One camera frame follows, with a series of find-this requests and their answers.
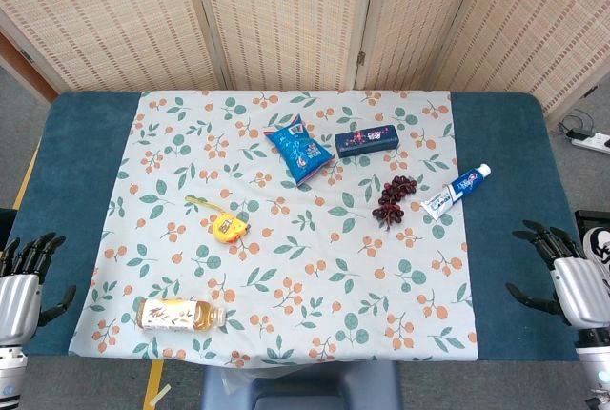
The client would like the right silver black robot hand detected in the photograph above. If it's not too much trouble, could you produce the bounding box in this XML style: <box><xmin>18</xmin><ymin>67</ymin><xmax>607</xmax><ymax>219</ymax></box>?
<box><xmin>505</xmin><ymin>219</ymin><xmax>610</xmax><ymax>335</ymax></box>

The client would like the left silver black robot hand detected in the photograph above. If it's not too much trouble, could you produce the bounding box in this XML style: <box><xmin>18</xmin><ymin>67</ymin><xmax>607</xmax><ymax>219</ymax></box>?
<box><xmin>0</xmin><ymin>232</ymin><xmax>77</xmax><ymax>347</ymax></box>

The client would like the yellow tape measure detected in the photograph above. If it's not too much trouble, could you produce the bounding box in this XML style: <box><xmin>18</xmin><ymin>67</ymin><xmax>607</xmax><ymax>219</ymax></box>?
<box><xmin>184</xmin><ymin>195</ymin><xmax>253</xmax><ymax>244</ymax></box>

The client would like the black white sneaker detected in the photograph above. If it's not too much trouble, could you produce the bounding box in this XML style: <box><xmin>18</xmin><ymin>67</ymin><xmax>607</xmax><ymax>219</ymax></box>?
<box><xmin>582</xmin><ymin>226</ymin><xmax>610</xmax><ymax>293</ymax></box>

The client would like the blue table cover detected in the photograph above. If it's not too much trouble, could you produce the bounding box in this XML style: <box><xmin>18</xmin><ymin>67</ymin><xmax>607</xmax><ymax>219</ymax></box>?
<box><xmin>6</xmin><ymin>90</ymin><xmax>601</xmax><ymax>363</ymax></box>

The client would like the white power strip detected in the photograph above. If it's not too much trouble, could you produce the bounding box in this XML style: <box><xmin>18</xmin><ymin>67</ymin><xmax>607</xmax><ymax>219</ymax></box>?
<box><xmin>570</xmin><ymin>132</ymin><xmax>610</xmax><ymax>154</ymax></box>

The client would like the white blue toothpaste tube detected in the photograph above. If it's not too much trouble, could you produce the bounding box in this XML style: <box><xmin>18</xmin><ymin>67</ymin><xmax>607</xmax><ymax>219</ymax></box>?
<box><xmin>419</xmin><ymin>163</ymin><xmax>493</xmax><ymax>220</ymax></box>

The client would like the amber tea bottle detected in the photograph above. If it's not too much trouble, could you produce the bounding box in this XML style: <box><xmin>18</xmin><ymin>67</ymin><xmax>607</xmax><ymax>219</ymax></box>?
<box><xmin>135</xmin><ymin>297</ymin><xmax>228</xmax><ymax>334</ymax></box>

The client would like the dark red grape bunch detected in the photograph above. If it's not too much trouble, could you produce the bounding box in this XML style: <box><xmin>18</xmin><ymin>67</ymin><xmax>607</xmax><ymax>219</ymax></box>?
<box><xmin>371</xmin><ymin>174</ymin><xmax>419</xmax><ymax>233</ymax></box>

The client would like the dark blue rectangular box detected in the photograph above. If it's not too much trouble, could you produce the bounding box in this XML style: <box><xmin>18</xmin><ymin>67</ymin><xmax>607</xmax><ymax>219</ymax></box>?
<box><xmin>334</xmin><ymin>124</ymin><xmax>400</xmax><ymax>159</ymax></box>

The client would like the floral tablecloth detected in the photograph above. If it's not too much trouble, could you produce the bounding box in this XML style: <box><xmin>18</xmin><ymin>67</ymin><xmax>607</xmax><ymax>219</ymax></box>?
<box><xmin>68</xmin><ymin>90</ymin><xmax>479</xmax><ymax>367</ymax></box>

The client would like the blue grey chair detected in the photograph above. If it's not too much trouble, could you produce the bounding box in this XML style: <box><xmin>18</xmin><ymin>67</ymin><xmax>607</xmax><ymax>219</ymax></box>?
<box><xmin>198</xmin><ymin>359</ymin><xmax>404</xmax><ymax>410</ymax></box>

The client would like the blue snack bag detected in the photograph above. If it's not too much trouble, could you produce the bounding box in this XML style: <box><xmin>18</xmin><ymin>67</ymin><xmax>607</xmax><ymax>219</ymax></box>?
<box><xmin>263</xmin><ymin>113</ymin><xmax>336</xmax><ymax>188</ymax></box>

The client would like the woven folding screen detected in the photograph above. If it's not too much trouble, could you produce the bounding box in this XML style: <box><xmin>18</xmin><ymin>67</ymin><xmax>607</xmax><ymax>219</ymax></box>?
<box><xmin>0</xmin><ymin>0</ymin><xmax>610</xmax><ymax>115</ymax></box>

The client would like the black cable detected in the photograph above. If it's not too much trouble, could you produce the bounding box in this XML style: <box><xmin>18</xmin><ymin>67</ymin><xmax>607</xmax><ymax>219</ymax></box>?
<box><xmin>557</xmin><ymin>108</ymin><xmax>597</xmax><ymax>140</ymax></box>

